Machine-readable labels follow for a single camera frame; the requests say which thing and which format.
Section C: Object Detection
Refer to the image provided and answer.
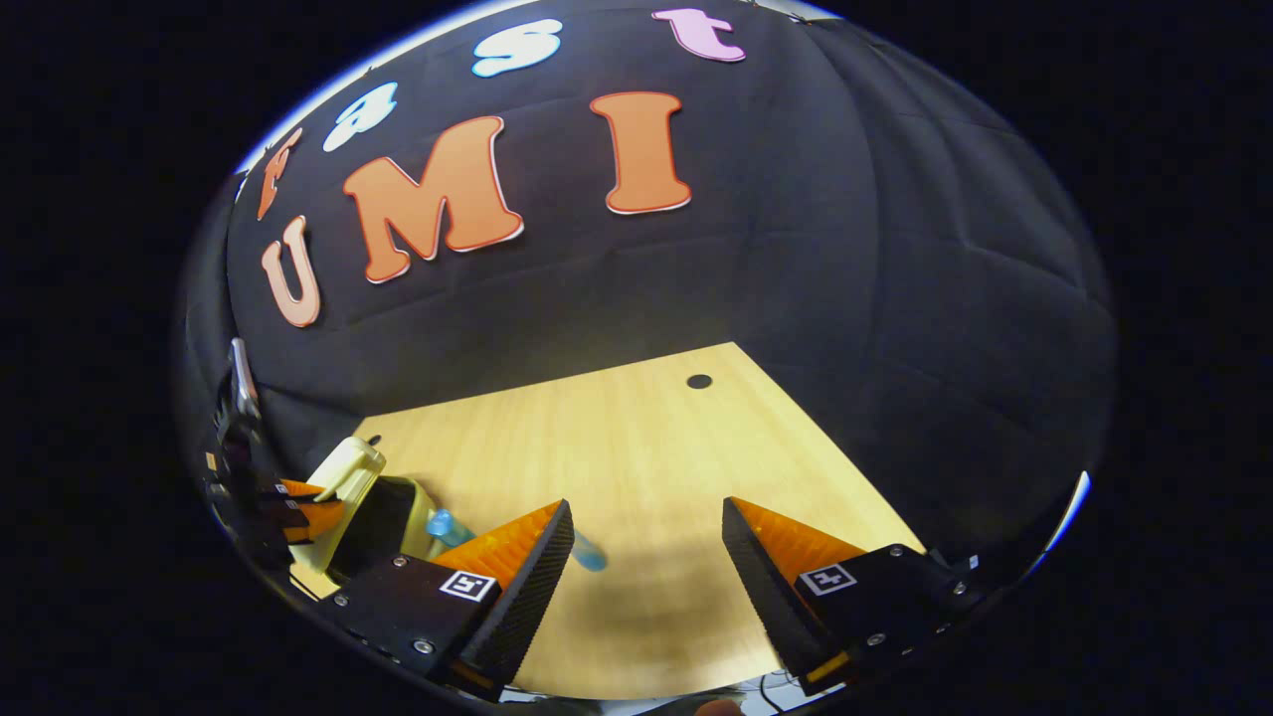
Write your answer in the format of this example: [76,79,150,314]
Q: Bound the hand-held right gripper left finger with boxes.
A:
[328,499,576,702]

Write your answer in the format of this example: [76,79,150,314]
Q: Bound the translucent blue skin care tube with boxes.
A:
[428,509,608,573]

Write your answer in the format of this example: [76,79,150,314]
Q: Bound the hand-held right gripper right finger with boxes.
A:
[721,496,986,697]

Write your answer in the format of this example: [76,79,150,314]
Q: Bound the cream yellow small suitcase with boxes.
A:
[288,436,439,588]

